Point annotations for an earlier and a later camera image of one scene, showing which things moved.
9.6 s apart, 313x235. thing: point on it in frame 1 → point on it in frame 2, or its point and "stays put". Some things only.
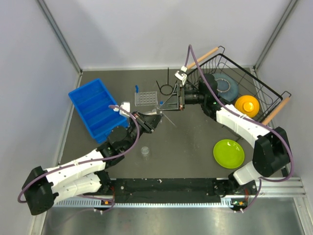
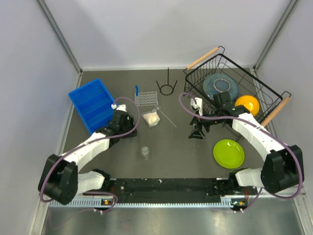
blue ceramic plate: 227,88 stays put
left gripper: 151,122 → 130,122
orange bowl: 248,105 stays put
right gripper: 182,97 → 198,123
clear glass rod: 164,114 stays put
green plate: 229,153 stays put
